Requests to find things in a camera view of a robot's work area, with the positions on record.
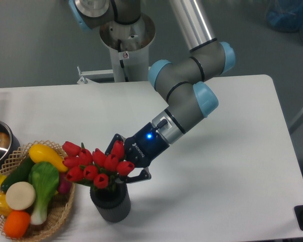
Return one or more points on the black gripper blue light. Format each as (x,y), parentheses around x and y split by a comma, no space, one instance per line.
(141,149)

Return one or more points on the red tulip bouquet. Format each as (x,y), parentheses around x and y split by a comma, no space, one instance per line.
(96,169)

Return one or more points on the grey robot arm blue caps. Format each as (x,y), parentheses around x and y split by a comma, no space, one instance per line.
(183,85)

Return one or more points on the dark grey ribbed vase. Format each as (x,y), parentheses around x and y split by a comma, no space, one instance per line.
(112,206)

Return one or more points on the purple radish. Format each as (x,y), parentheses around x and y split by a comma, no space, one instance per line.
(64,185)

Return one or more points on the woven wicker basket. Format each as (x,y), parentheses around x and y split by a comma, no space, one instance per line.
(58,209)

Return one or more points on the green bok choy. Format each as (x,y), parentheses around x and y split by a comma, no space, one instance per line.
(44,178)

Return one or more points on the yellow squash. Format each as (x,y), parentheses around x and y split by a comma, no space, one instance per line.
(40,153)

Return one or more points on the dark green cucumber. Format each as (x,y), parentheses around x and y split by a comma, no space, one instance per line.
(20,174)

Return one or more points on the beige round disc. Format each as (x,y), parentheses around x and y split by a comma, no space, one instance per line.
(20,196)

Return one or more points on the orange fruit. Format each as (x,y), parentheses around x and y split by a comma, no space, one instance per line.
(16,224)

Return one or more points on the yellow bell pepper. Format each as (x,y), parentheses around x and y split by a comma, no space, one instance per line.
(5,209)

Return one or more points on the blue plastic bag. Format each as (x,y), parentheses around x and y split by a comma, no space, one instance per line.
(285,16)

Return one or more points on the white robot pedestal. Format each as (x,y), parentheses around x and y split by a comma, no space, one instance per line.
(128,46)

